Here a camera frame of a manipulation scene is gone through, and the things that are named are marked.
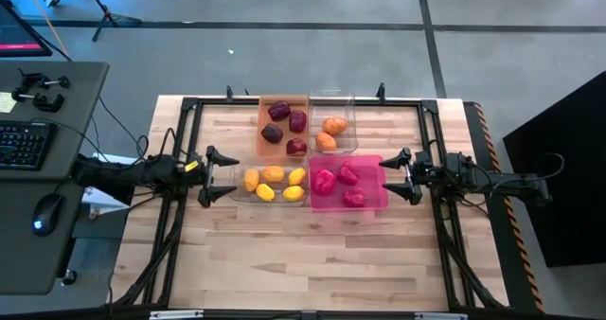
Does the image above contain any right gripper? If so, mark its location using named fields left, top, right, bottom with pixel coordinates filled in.
left=378, top=148, right=449, bottom=206

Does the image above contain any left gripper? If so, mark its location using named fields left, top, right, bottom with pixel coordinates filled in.
left=175, top=145, right=241, bottom=208

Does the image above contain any yellow lemon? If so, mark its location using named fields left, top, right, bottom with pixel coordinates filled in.
left=282, top=185, right=307, bottom=204
left=255, top=183, right=276, bottom=203

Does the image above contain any dark red toy bell pepper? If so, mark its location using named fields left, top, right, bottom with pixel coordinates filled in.
left=267, top=100, right=292, bottom=122
left=288, top=110, right=308, bottom=134
left=285, top=137, right=309, bottom=156
left=260, top=122, right=285, bottom=145

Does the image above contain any orange toy bell pepper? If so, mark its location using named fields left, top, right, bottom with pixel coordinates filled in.
left=314, top=132, right=338, bottom=152
left=322, top=116, right=349, bottom=136

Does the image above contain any wide clear plastic bin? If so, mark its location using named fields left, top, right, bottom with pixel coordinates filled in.
left=229, top=161, right=312, bottom=204

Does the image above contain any pink plastic bin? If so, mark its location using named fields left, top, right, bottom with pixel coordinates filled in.
left=309, top=152, right=391, bottom=213

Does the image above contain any orange translucent plastic bin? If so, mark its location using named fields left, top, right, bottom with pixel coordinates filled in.
left=257, top=94, right=311, bottom=159

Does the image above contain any tall clear plastic bin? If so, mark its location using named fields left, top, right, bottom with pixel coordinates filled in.
left=307, top=87, right=358, bottom=155

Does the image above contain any white box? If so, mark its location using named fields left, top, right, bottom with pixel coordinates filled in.
left=80, top=185, right=132, bottom=220

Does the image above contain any black panel with hazard stripes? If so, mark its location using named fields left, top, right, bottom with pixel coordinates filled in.
left=462, top=100, right=545, bottom=314

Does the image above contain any large grey desk top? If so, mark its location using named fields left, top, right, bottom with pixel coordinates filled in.
left=0, top=61, right=111, bottom=184

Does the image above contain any large black cabinet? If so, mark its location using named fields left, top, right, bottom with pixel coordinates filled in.
left=502, top=70, right=606, bottom=269

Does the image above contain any black computer mouse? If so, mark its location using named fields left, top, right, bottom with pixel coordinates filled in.
left=30, top=192, right=64, bottom=239

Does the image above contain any black tripod stand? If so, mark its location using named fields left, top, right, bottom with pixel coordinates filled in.
left=78, top=0, right=143, bottom=43

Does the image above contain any black c-clamp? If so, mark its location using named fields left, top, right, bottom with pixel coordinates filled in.
left=18, top=70, right=72, bottom=92
left=10, top=88, right=66, bottom=114

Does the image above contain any black backlit keyboard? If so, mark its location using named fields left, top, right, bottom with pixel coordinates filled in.
left=0, top=119, right=58, bottom=171

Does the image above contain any pale sticky note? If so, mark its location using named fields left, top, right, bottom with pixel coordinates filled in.
left=0, top=91, right=18, bottom=115

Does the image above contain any black computer monitor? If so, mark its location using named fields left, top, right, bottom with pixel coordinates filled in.
left=0, top=0, right=54, bottom=59

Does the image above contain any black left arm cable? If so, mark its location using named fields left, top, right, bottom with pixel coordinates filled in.
left=94, top=97, right=180, bottom=160

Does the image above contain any silver metal bracket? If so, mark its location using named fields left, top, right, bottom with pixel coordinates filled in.
left=415, top=311, right=469, bottom=320
left=149, top=309, right=205, bottom=320

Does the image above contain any yellow cable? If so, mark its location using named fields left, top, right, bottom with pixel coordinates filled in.
left=17, top=0, right=71, bottom=61

